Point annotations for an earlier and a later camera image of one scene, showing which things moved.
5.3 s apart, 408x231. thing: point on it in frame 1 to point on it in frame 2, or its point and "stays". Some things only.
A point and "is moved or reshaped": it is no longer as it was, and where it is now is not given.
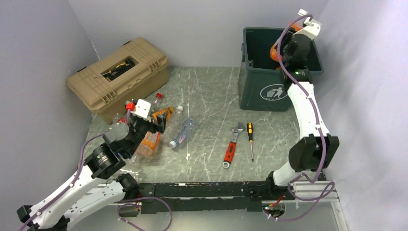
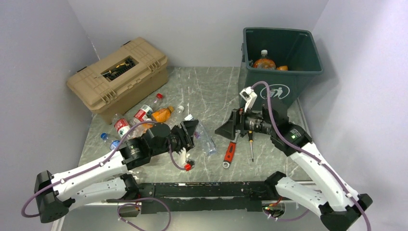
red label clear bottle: [119, 118] stays
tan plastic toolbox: [133, 71] stays
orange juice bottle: [169, 110] stays
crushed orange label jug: [274, 51] to [264, 62]
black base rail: [157, 198] stays
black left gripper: [159, 126] to [184, 140]
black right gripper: [287, 36] to [227, 129]
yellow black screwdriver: [250, 134] stays
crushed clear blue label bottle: [184, 131] is moved or reshaped
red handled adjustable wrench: [230, 150] stays
